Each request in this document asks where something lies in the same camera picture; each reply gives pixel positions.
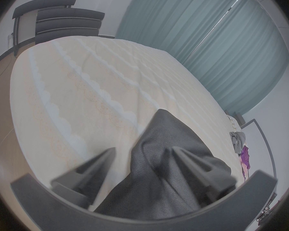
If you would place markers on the black garment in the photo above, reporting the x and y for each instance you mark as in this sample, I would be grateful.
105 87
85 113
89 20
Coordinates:
168 167

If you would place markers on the blue-green curtain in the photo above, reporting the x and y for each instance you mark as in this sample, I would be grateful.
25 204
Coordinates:
240 61
168 20

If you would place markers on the bed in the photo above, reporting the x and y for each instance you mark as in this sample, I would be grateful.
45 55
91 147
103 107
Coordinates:
110 92

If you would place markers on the dark grey chest of drawers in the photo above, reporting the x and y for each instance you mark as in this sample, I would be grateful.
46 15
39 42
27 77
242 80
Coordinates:
67 23

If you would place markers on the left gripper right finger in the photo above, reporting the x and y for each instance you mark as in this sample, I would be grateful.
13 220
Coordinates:
195 169

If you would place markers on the pile of clothes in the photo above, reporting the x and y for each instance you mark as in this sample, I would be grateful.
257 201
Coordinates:
242 148

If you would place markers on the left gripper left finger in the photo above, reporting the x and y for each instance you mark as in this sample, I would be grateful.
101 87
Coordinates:
91 174

